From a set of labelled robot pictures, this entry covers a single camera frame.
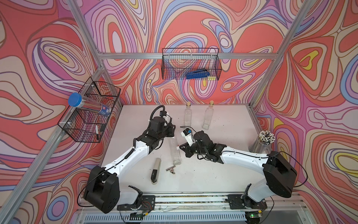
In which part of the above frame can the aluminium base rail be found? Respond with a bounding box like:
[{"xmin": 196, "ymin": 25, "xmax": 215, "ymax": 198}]
[{"xmin": 78, "ymin": 191, "xmax": 297, "ymax": 224}]

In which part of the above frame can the black wire basket left wall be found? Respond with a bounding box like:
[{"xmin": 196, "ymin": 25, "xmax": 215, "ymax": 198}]
[{"xmin": 57, "ymin": 77, "xmax": 121, "ymax": 143}]

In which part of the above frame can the blue plastic tool in basket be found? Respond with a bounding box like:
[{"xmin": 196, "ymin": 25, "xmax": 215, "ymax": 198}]
[{"xmin": 186, "ymin": 69, "xmax": 210, "ymax": 79}]

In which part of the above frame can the clear tube with blue cap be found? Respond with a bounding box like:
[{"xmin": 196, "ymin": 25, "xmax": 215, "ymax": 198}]
[{"xmin": 68, "ymin": 93, "xmax": 111, "ymax": 116}]

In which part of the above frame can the small metal clip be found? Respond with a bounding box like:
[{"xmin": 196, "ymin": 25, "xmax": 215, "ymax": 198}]
[{"xmin": 166, "ymin": 165, "xmax": 176, "ymax": 174}]

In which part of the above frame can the black marker in basket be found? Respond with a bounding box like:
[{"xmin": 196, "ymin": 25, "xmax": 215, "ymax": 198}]
[{"xmin": 95, "ymin": 125, "xmax": 99, "ymax": 141}]

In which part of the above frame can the black and beige flat tool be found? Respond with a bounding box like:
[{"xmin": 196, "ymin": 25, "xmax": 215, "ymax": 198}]
[{"xmin": 151, "ymin": 158, "xmax": 161, "ymax": 184}]

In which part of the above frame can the black wire basket wall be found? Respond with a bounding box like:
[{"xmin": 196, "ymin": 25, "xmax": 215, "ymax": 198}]
[
  {"xmin": 161, "ymin": 47, "xmax": 222, "ymax": 80},
  {"xmin": 57, "ymin": 77, "xmax": 121, "ymax": 143}
]

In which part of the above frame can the clear glass bottle black cap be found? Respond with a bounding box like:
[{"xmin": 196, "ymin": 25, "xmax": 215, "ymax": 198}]
[{"xmin": 168, "ymin": 137, "xmax": 181, "ymax": 166}]

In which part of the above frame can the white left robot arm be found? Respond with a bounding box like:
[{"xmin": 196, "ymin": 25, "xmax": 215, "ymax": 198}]
[{"xmin": 84, "ymin": 115, "xmax": 175, "ymax": 214}]

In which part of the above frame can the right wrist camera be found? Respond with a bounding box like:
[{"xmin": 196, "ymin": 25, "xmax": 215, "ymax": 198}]
[{"xmin": 181, "ymin": 128, "xmax": 196, "ymax": 146}]

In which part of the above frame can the clear glass bottle cork stopper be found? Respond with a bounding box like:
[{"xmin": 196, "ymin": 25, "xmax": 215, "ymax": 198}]
[{"xmin": 184, "ymin": 102, "xmax": 192, "ymax": 128}]

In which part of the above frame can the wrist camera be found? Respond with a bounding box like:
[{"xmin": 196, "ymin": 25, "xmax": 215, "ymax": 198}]
[
  {"xmin": 159, "ymin": 110, "xmax": 172, "ymax": 124},
  {"xmin": 181, "ymin": 128, "xmax": 196, "ymax": 146}
]

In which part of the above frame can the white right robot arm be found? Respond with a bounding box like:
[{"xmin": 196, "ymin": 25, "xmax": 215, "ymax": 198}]
[{"xmin": 180, "ymin": 128, "xmax": 297, "ymax": 203}]

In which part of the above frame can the metal cup of pencils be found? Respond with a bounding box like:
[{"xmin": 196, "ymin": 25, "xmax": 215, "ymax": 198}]
[{"xmin": 249, "ymin": 130, "xmax": 276, "ymax": 154}]

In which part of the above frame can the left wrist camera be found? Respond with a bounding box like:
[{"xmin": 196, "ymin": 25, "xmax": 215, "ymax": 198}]
[{"xmin": 159, "ymin": 110, "xmax": 172, "ymax": 124}]

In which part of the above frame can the black wire basket back wall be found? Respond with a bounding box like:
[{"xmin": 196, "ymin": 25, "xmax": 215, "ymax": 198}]
[{"xmin": 161, "ymin": 47, "xmax": 222, "ymax": 80}]

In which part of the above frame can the clear square bottle with cork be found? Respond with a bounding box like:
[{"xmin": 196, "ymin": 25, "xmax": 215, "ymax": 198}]
[{"xmin": 202, "ymin": 100, "xmax": 214, "ymax": 130}]

